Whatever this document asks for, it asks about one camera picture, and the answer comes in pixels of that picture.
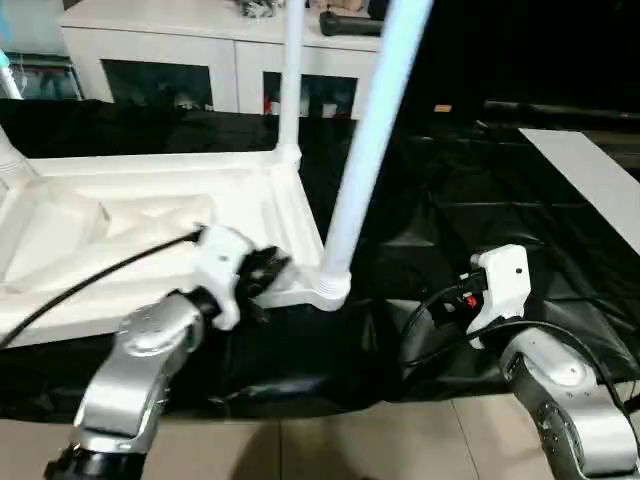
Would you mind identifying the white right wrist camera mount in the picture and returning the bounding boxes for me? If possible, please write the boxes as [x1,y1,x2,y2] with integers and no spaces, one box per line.
[464,243,532,349]

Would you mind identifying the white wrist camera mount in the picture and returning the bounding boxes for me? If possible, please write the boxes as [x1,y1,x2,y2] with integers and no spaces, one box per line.
[464,243,532,349]
[189,225,254,333]

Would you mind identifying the black handheld device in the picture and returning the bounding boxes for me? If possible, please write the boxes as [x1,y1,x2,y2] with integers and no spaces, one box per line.
[319,9,387,39]

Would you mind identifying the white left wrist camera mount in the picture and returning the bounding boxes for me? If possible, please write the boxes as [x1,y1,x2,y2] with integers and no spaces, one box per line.
[189,225,254,333]

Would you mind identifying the dark clutter pile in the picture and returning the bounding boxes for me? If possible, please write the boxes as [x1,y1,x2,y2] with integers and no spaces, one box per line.
[239,0,283,20]

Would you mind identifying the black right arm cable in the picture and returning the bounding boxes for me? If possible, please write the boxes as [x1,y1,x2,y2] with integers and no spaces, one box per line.
[397,284,628,403]

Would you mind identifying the white plastic table top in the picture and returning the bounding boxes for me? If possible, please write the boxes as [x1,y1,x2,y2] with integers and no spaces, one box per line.
[0,148,353,348]

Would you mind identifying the white low cabinet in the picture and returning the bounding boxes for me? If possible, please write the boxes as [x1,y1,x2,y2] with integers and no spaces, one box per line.
[58,0,388,119]

